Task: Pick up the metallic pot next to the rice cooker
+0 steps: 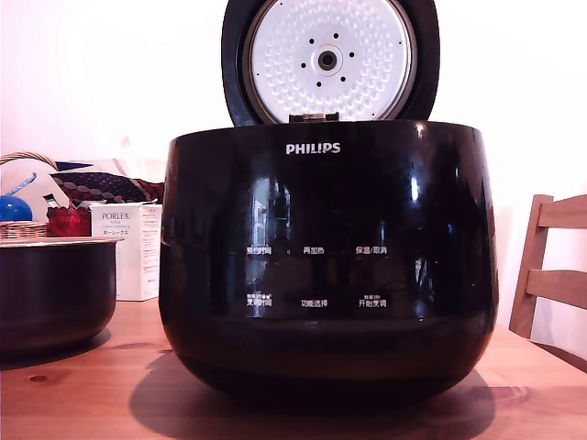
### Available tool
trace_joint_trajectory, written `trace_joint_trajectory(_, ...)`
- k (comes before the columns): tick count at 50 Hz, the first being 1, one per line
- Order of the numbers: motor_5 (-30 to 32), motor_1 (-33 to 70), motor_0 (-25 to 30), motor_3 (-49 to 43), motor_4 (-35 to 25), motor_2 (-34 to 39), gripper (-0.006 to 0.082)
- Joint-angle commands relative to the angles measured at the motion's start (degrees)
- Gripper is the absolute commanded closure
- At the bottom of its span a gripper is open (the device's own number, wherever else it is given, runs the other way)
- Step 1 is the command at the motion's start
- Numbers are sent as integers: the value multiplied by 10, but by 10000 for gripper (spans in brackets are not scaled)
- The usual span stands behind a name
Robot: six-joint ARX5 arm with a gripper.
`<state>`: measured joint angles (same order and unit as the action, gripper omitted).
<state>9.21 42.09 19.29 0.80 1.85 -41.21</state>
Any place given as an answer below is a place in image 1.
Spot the white Porlex box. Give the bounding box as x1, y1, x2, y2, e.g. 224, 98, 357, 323
89, 201, 164, 303

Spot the blue ball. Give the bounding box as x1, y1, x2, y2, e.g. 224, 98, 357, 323
0, 195, 35, 224

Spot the wicker basket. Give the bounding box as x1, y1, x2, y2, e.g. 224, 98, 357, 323
0, 152, 60, 240

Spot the wooden chair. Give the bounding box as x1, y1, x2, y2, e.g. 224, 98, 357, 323
508, 193, 587, 357

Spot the black Philips rice cooker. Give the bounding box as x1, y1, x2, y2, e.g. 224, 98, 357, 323
159, 119, 499, 410

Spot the metallic pot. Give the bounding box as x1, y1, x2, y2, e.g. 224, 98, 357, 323
0, 236, 122, 358

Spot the black rice cooker lid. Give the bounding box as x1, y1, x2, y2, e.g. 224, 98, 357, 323
221, 0, 442, 127

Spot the red glass bowl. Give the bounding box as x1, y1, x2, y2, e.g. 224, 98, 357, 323
46, 205, 94, 238

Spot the dark dotted patterned cloth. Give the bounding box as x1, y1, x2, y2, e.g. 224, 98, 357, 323
50, 170, 166, 204

